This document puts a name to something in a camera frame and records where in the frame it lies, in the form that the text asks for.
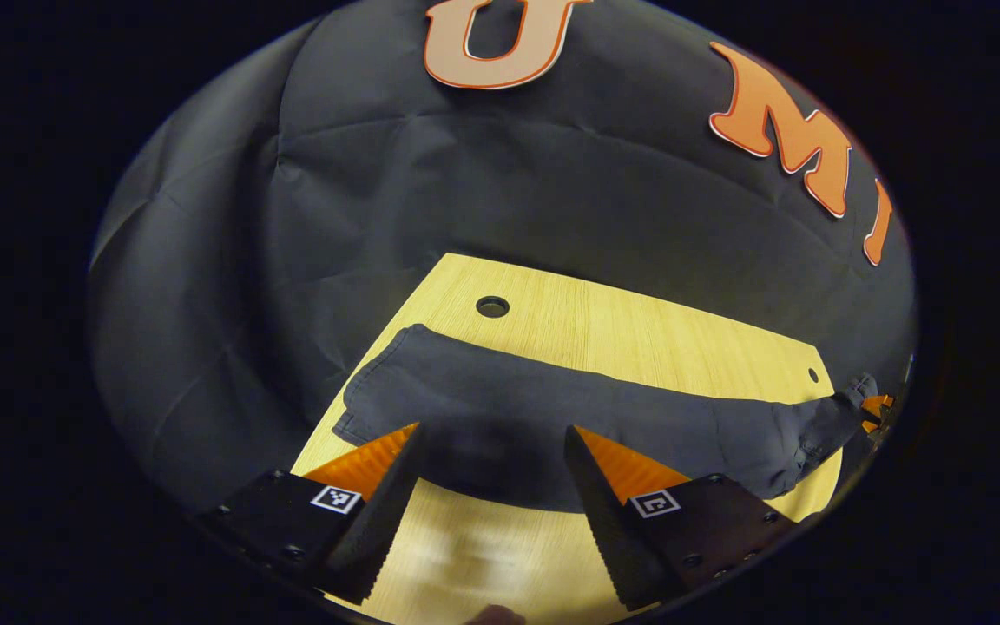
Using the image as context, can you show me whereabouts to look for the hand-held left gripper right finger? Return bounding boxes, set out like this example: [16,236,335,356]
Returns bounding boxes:
[563,424,805,612]

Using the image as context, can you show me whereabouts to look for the dark grey jeans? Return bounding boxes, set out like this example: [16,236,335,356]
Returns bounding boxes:
[332,324,879,515]

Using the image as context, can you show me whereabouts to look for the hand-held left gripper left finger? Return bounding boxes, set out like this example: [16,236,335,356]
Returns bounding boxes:
[198,423,428,607]

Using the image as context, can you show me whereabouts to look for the black backdrop cloth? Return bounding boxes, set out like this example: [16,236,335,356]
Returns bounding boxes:
[88,0,918,522]

